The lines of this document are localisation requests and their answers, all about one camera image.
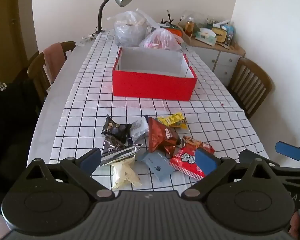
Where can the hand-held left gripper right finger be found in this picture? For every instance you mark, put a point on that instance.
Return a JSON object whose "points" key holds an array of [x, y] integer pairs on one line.
{"points": [[206, 163]]}

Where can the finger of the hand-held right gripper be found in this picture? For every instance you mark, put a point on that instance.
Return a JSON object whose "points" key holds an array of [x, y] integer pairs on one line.
{"points": [[288, 150], [250, 156]]}

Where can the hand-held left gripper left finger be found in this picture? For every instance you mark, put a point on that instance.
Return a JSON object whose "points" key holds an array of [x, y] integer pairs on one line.
{"points": [[92, 158]]}

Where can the red snack packet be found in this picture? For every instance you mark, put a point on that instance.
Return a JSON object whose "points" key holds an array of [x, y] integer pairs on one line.
{"points": [[187, 158]]}

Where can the dark snack packet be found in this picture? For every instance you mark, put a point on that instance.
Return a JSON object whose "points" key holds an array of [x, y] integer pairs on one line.
{"points": [[111, 143]]}

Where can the silver snack packet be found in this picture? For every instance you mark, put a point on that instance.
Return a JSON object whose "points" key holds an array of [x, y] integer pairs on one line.
{"points": [[120, 153]]}

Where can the cream snack packet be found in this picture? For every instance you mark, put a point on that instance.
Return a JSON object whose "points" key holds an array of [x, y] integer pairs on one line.
{"points": [[123, 173]]}

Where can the black cookie packet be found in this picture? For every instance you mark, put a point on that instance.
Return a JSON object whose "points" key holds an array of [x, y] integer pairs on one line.
{"points": [[116, 128]]}

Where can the blue-grey snack packet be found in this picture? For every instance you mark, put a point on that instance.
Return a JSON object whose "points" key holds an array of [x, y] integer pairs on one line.
{"points": [[156, 166]]}

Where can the brown cookie packet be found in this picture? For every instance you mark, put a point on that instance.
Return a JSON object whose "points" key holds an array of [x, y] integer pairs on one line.
{"points": [[160, 135]]}

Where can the yellow snack packet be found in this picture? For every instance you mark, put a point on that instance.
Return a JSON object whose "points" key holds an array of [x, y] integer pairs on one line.
{"points": [[173, 120]]}

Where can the grey snack packet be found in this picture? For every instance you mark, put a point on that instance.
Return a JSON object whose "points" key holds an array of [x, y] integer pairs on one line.
{"points": [[138, 128]]}

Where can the red cardboard box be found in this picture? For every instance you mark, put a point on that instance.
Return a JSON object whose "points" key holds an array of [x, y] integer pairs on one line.
{"points": [[152, 85]]}

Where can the person's right hand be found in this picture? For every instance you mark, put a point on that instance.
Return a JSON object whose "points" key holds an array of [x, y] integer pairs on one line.
{"points": [[296, 226]]}

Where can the checked white tablecloth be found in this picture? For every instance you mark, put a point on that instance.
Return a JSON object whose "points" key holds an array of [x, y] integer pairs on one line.
{"points": [[90, 110]]}

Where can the wooden slatted chair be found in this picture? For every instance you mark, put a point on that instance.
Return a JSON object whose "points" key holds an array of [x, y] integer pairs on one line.
{"points": [[250, 85]]}

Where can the white cabinet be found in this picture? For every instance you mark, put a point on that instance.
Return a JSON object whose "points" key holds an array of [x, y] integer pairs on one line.
{"points": [[225, 60]]}

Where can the pink cloth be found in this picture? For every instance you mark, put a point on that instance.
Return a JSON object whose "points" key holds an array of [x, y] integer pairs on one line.
{"points": [[53, 60]]}

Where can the blue printed packet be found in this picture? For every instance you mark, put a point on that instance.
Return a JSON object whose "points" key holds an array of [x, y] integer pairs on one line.
{"points": [[230, 35]]}

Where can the yellow case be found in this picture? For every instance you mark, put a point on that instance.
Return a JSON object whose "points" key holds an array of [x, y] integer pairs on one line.
{"points": [[219, 34]]}

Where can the brown cardboard tray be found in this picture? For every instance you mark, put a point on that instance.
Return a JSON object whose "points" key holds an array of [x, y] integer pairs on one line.
{"points": [[187, 39]]}

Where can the green tissue box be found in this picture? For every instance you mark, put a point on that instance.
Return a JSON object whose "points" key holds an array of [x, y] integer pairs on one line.
{"points": [[205, 37]]}

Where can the pink-filled plastic bag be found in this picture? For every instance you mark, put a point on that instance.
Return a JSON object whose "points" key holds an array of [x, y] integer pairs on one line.
{"points": [[160, 41]]}

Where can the large clear plastic bag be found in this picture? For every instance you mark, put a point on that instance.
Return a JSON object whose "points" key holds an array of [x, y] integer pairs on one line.
{"points": [[128, 32]]}

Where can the orange container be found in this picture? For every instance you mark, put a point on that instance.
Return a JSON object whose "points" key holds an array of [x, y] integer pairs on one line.
{"points": [[175, 31]]}

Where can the amber liquid glass jar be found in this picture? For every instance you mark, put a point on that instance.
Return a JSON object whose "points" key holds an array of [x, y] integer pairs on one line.
{"points": [[189, 27]]}

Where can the large clear glass jar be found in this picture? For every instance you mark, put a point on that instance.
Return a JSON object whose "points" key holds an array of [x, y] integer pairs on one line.
{"points": [[198, 17]]}

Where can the black brush rack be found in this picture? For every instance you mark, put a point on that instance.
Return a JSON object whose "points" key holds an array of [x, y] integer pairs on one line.
{"points": [[168, 21]]}

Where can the brown wooden door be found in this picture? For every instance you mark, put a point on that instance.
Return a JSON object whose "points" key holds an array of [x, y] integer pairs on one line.
{"points": [[7, 30]]}

